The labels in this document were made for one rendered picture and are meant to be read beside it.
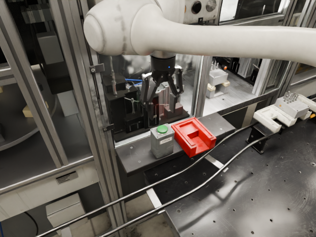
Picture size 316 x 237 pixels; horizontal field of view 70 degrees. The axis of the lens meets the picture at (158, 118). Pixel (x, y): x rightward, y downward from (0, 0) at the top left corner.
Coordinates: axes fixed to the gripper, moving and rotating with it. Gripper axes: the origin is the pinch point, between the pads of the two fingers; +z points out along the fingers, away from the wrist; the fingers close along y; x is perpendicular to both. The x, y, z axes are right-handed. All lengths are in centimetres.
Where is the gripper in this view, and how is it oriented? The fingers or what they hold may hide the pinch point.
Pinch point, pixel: (161, 108)
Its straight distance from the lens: 78.9
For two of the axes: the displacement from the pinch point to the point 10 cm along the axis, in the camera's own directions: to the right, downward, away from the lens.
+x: 4.6, 5.7, -6.8
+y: -8.9, 2.9, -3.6
